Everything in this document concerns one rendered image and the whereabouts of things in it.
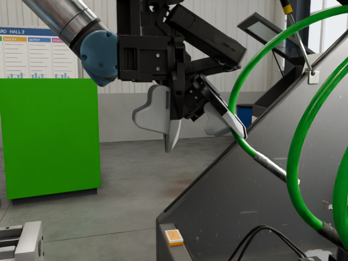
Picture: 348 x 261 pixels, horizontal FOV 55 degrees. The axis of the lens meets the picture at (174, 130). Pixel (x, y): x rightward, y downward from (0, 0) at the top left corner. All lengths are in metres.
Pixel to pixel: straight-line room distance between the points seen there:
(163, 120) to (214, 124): 0.21
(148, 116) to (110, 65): 0.16
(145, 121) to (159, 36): 0.11
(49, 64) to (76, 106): 3.24
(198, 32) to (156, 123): 0.13
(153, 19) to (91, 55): 0.16
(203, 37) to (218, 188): 0.49
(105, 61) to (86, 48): 0.04
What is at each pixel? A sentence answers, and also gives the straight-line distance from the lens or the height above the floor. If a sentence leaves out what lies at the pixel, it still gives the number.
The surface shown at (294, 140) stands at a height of 1.22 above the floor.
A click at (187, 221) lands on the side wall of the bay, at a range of 0.85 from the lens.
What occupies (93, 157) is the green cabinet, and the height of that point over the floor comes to 0.43.
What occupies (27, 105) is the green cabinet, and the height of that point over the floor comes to 1.03.
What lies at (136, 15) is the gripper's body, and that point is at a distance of 0.43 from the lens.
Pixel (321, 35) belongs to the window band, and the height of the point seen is 2.07.
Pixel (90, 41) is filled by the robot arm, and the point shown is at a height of 1.36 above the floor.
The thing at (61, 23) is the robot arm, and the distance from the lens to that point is 0.60.
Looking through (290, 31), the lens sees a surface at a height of 1.38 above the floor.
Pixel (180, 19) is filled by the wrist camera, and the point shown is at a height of 1.37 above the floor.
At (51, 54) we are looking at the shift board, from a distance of 6.85.
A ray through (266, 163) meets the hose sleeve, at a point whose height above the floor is 1.14.
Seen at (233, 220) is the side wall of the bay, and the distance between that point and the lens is 0.90.
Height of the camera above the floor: 1.30
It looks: 9 degrees down
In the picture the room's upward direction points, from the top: straight up
